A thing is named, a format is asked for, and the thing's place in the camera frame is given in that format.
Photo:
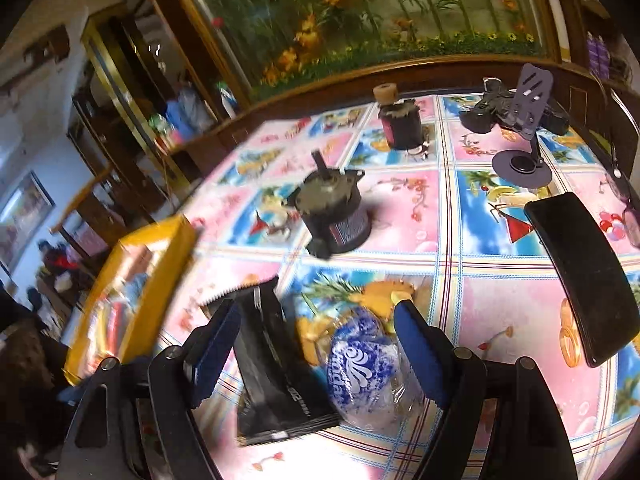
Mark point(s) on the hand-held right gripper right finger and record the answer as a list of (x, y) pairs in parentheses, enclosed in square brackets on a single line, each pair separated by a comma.
[(417, 355)]

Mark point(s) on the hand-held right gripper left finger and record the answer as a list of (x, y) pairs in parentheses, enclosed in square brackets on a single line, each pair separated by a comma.
[(215, 355)]

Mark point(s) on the blue white plastic bag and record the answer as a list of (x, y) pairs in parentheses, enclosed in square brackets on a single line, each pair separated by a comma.
[(362, 365)]

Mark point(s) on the black foil packet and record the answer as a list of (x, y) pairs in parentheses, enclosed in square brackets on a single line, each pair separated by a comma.
[(270, 375)]

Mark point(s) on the yellow cardboard box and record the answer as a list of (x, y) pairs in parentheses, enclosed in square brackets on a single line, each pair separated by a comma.
[(130, 300)]

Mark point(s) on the black motor purple label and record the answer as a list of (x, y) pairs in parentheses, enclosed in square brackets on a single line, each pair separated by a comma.
[(335, 215)]

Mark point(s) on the black smartphone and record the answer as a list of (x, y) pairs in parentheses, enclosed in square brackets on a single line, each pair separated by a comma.
[(585, 280)]

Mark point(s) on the wooden chair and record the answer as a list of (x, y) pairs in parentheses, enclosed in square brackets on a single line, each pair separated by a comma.
[(82, 200)]

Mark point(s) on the black phone stand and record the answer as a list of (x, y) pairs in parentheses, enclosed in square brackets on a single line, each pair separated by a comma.
[(522, 167)]

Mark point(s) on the pink green packets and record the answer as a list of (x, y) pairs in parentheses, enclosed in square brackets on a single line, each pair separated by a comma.
[(165, 135)]

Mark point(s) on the black jar with cork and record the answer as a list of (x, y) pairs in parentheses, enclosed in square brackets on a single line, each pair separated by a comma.
[(400, 122)]

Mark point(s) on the black folded gadget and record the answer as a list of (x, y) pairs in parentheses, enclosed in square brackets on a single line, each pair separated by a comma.
[(475, 117)]

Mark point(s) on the blue water jug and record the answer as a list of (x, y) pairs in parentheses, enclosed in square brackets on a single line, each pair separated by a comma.
[(187, 110)]

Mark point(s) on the white green bottle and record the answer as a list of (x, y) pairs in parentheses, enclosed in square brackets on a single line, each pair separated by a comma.
[(226, 100)]

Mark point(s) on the purple eyeglasses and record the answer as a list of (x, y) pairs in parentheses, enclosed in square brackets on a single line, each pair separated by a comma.
[(627, 200)]

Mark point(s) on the wooden glass display cabinet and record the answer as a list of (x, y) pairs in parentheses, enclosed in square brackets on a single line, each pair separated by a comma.
[(115, 75)]

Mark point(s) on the purple bottle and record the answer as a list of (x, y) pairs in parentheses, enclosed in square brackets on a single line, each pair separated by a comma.
[(603, 55), (592, 52)]

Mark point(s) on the white rolled paper yellow band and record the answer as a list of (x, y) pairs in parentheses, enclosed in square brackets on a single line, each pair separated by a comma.
[(557, 10)]

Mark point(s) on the framed wall picture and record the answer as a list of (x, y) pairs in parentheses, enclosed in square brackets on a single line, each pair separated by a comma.
[(20, 215)]

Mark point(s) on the wooden wall shelf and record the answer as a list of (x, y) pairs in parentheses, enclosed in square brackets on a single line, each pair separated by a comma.
[(50, 45)]

